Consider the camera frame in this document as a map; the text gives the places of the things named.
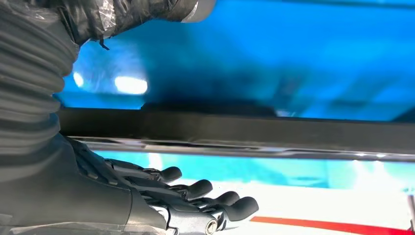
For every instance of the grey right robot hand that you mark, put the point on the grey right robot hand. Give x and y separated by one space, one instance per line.
81 191

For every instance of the clear plastic right hand cover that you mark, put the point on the clear plastic right hand cover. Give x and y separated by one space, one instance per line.
81 228

